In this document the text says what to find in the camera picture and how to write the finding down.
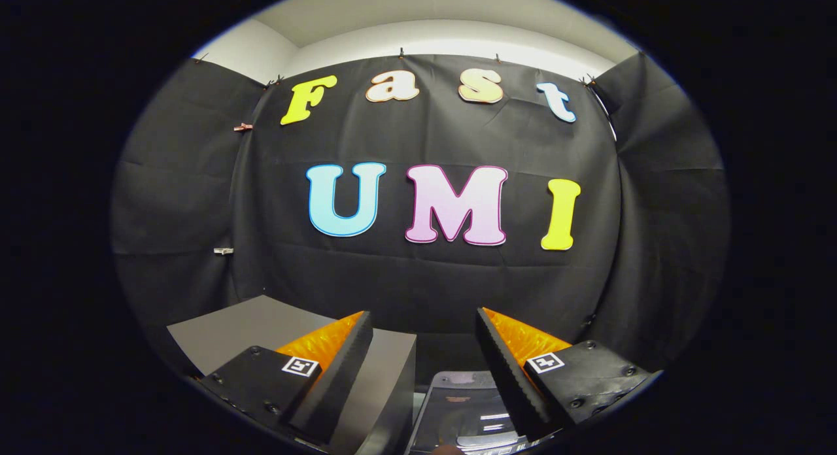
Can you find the grey cabinet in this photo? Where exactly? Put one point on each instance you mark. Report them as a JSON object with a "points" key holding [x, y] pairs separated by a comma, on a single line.
{"points": [[248, 327]]}

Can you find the small red clip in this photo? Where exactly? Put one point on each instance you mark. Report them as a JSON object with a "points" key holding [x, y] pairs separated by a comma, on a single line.
{"points": [[243, 127]]}

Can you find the dark washing machine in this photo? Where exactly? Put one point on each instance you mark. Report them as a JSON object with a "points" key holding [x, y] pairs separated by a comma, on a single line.
{"points": [[419, 416]]}

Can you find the dark washing machine lid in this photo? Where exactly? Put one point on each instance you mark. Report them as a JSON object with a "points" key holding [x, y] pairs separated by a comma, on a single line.
{"points": [[464, 403]]}

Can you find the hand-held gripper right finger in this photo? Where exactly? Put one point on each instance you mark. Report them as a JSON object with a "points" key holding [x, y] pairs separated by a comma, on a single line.
{"points": [[513, 386]]}

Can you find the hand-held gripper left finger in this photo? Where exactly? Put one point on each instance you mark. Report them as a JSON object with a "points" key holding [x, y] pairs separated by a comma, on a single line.
{"points": [[330, 386]]}

